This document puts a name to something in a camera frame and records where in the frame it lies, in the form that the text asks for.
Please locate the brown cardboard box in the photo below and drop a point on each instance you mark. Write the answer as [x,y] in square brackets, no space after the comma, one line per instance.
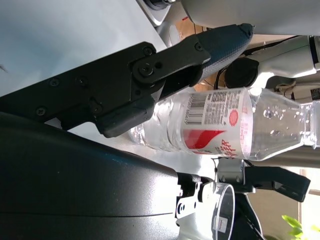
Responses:
[186,30]

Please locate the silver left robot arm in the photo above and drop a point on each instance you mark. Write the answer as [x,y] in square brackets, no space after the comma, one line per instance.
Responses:
[230,172]

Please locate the clear plastic cup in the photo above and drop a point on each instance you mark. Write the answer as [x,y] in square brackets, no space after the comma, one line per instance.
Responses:
[225,212]

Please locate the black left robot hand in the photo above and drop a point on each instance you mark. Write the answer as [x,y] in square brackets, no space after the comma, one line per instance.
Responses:
[247,220]

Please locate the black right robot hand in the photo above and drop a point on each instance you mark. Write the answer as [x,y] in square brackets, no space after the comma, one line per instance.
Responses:
[75,175]

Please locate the clear water bottle white cap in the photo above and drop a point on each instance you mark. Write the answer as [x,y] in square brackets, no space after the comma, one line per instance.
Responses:
[215,125]

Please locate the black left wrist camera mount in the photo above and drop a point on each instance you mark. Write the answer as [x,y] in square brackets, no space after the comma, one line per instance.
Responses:
[275,181]

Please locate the silver robot torso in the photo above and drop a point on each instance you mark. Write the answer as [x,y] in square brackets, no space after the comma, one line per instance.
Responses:
[250,15]

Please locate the green plant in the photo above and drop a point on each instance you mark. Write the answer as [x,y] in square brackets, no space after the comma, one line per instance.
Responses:
[300,227]

